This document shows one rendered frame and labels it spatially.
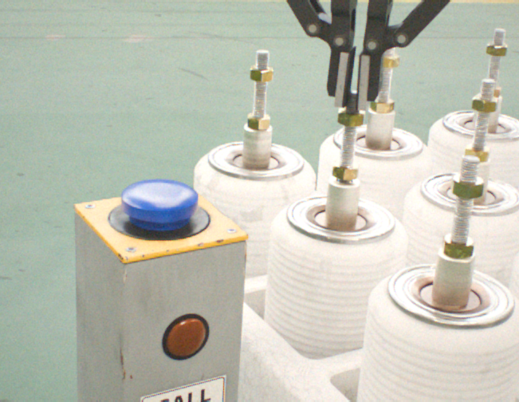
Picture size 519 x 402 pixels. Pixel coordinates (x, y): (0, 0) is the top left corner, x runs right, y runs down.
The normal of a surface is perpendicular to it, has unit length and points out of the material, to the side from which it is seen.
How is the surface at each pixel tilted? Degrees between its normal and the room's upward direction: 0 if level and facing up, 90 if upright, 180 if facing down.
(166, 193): 0
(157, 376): 90
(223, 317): 90
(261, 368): 90
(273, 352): 0
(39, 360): 0
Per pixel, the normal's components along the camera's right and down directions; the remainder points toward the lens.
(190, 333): 0.51, 0.33
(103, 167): 0.06, -0.92
